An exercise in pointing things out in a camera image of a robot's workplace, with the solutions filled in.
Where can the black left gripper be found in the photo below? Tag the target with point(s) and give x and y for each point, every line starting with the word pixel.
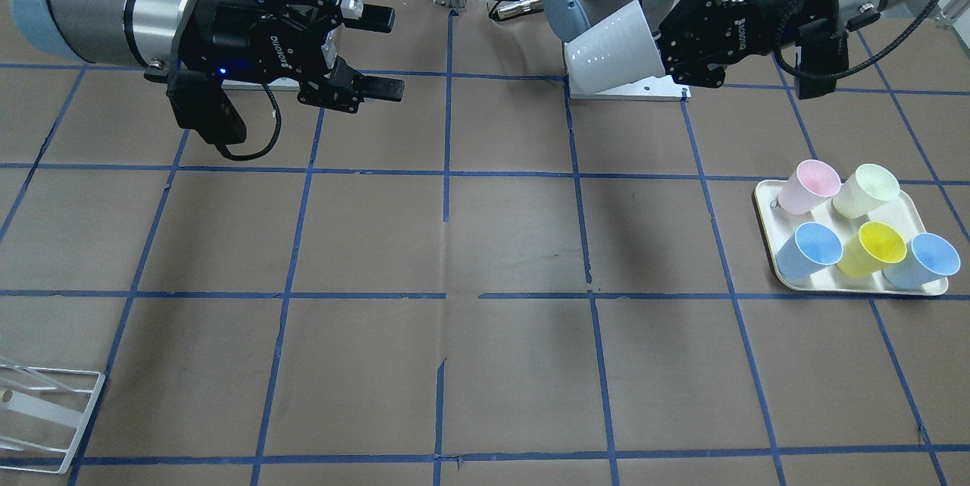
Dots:
pixel 746 10

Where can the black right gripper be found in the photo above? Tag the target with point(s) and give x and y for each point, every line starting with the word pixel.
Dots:
pixel 241 37

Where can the white ikea cup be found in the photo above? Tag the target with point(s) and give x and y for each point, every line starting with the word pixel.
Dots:
pixel 617 51

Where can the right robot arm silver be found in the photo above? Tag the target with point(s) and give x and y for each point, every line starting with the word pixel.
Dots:
pixel 127 33

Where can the pale green cup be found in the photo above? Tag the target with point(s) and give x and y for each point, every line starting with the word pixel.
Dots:
pixel 868 188

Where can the blue cup near pink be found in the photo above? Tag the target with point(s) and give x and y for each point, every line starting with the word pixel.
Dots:
pixel 811 248

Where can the yellow cup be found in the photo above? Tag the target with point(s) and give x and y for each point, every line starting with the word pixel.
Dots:
pixel 875 246

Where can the blue cup at tray edge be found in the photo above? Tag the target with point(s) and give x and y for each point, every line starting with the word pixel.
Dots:
pixel 929 258

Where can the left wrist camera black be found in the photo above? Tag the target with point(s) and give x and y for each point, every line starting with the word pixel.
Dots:
pixel 822 50

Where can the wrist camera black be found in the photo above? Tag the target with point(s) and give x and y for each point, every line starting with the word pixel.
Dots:
pixel 822 50
pixel 204 107

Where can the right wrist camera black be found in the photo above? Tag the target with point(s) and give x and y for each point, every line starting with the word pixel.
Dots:
pixel 204 107

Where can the white wire cup rack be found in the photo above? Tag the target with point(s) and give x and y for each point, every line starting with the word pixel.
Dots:
pixel 45 414

